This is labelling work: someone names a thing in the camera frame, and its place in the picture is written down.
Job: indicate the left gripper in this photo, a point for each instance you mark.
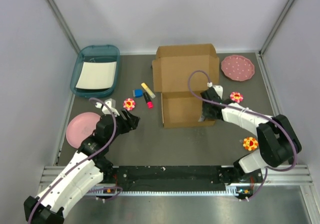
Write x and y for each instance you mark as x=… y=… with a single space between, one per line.
x=129 y=124

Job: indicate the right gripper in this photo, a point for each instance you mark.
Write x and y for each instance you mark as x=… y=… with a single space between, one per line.
x=205 y=114

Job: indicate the brown cardboard box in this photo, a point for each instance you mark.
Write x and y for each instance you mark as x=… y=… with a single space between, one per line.
x=180 y=72

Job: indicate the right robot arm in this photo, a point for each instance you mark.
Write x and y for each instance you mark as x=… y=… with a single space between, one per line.
x=277 y=141

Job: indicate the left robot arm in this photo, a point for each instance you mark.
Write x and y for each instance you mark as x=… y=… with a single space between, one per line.
x=86 y=169

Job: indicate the pink flower charm left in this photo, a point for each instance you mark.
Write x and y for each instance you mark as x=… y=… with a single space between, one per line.
x=129 y=104

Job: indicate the pink flower charm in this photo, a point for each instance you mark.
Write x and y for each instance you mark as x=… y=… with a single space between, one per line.
x=236 y=97
x=129 y=104

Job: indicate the pink flower charm right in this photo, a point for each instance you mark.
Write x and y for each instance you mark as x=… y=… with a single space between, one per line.
x=236 y=97

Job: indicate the blue small eraser block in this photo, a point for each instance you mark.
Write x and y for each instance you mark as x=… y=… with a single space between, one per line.
x=137 y=93

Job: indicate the yellow pink marker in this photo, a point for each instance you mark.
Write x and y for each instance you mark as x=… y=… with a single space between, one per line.
x=148 y=95

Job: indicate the plain pink plate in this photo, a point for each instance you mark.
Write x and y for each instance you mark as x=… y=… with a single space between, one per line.
x=81 y=127

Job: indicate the pink dotted plate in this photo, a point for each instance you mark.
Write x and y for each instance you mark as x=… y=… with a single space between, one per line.
x=237 y=68

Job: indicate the orange yellow flower charm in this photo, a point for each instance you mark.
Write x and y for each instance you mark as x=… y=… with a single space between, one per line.
x=249 y=143

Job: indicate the white paper sheet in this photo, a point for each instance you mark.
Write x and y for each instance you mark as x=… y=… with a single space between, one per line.
x=96 y=76

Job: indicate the teal plastic bin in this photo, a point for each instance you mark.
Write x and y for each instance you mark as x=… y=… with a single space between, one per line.
x=95 y=54

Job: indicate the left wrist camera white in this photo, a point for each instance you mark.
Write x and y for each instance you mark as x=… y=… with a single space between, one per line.
x=108 y=107

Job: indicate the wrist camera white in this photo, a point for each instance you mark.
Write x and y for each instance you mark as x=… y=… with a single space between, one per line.
x=108 y=107
x=218 y=89

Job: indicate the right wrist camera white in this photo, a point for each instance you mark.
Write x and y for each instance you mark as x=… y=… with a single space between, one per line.
x=218 y=89

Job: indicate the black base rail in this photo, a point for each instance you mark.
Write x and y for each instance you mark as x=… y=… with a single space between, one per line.
x=177 y=178

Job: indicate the aluminium frame profile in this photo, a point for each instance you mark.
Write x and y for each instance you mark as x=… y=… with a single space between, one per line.
x=298 y=176

